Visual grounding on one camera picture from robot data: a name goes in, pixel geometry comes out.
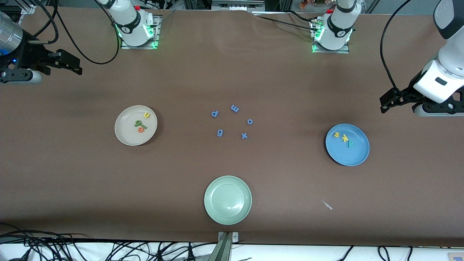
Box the blue round plate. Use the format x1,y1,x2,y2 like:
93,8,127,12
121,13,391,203
325,124,370,167

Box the beige brown round plate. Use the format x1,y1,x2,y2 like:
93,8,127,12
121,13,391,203
114,105,158,146

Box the brown table cover sheet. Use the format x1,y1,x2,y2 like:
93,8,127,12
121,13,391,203
0,7,464,247

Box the pale green round plate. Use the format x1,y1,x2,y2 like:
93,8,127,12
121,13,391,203
204,175,252,225

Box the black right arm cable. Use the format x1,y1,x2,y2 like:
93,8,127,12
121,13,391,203
33,0,120,65

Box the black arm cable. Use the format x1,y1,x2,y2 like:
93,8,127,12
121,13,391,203
380,0,412,91
33,0,120,65

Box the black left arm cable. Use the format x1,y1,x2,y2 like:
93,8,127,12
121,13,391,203
380,0,412,91

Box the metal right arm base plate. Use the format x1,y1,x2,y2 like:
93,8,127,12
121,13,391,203
121,14,161,49

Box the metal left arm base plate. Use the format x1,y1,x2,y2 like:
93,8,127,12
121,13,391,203
311,20,351,54

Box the black table top cable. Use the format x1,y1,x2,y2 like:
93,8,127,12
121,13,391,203
254,14,316,29

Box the tangled black floor cables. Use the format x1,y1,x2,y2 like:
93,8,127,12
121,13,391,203
0,223,218,261

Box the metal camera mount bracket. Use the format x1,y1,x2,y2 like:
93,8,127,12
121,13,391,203
208,232,239,261

